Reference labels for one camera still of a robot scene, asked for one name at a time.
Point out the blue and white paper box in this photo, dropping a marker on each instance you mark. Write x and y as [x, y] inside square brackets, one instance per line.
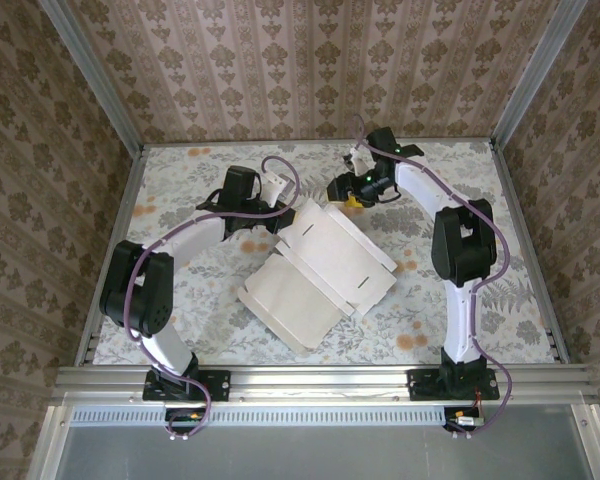
[320, 260]

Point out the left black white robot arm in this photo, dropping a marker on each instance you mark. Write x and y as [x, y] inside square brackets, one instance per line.
[140, 290]

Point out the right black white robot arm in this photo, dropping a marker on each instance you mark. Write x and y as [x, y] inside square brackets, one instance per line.
[462, 245]

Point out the floral table cover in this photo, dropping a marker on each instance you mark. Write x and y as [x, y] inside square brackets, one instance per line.
[380, 345]

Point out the grey metal sheet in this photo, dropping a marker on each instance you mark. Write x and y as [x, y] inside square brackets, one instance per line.
[305, 455]

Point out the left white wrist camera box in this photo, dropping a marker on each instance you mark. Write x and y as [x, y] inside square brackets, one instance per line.
[276, 186]

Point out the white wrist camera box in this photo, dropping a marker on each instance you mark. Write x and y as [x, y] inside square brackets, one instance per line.
[357, 160]
[276, 186]

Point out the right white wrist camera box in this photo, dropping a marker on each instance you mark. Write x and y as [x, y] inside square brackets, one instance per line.
[357, 160]

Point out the aluminium table end rail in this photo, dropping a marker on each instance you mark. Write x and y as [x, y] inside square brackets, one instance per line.
[305, 141]

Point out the aluminium table side rail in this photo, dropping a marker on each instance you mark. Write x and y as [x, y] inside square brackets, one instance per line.
[522, 235]
[117, 225]

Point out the long aluminium mounting rail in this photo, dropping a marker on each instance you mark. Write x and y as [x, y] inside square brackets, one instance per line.
[305, 382]

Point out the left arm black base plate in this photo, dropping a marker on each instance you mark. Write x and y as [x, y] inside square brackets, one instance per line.
[220, 385]

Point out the aluminium corner post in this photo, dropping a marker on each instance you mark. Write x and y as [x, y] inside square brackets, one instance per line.
[535, 70]
[95, 80]

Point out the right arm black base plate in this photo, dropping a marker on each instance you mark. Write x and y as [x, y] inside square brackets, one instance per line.
[420, 387]

